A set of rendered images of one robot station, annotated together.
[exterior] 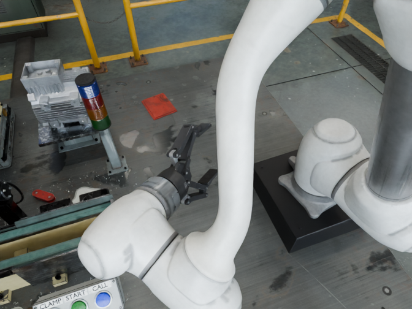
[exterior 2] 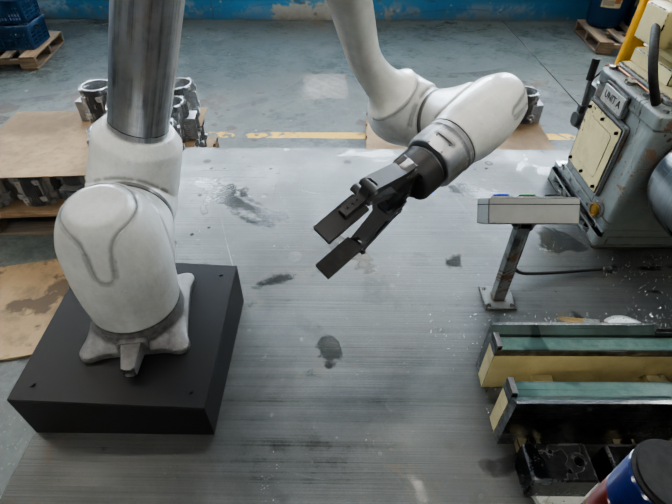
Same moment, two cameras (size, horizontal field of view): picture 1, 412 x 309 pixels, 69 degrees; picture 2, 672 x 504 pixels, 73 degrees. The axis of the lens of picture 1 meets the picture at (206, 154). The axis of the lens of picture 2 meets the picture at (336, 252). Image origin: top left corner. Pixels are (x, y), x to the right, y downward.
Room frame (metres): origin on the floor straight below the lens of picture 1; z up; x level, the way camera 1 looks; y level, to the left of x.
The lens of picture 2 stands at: (0.96, 0.16, 1.57)
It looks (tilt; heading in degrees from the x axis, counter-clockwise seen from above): 42 degrees down; 200
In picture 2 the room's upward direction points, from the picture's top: straight up
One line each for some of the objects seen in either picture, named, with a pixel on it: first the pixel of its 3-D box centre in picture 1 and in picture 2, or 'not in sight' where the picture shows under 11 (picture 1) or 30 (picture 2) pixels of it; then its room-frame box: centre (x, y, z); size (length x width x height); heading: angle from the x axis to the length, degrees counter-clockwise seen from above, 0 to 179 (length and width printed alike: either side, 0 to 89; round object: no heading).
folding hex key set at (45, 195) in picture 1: (43, 195); not in sight; (0.59, 0.59, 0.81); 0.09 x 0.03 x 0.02; 72
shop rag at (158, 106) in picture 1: (159, 105); not in sight; (1.10, 0.22, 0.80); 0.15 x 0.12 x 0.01; 30
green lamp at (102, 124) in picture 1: (100, 119); not in sight; (0.74, 0.36, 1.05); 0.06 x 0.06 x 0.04
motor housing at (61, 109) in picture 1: (66, 97); not in sight; (0.90, 0.53, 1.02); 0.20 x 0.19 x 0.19; 103
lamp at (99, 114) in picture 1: (96, 109); not in sight; (0.74, 0.36, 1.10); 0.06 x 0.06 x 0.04
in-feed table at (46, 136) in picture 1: (74, 124); not in sight; (0.91, 0.56, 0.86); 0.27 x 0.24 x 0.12; 20
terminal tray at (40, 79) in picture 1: (45, 77); not in sight; (0.90, 0.57, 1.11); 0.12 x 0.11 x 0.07; 103
